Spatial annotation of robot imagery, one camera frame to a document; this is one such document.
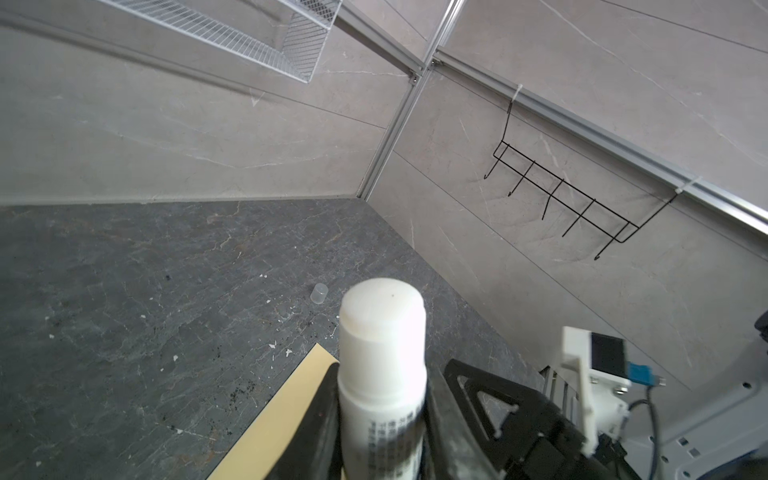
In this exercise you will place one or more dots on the white glue stick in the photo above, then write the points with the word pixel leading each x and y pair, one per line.
pixel 382 379

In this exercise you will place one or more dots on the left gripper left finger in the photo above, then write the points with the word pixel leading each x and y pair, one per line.
pixel 315 451

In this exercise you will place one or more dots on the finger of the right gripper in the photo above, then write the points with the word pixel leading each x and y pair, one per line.
pixel 500 413

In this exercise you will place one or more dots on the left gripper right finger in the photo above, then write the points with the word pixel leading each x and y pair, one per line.
pixel 451 451

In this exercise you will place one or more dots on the black wire hook rack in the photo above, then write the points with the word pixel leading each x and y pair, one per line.
pixel 558 189

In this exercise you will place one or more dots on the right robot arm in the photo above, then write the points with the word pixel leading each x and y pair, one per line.
pixel 717 432

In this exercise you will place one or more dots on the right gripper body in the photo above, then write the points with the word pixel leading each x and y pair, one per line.
pixel 539 442

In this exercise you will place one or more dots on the white wire mesh basket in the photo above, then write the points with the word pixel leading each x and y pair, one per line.
pixel 286 37

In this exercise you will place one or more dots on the yellow kraft envelope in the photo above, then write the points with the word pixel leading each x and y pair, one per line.
pixel 264 441

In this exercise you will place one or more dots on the clear glue stick cap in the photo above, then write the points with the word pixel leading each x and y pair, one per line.
pixel 319 293

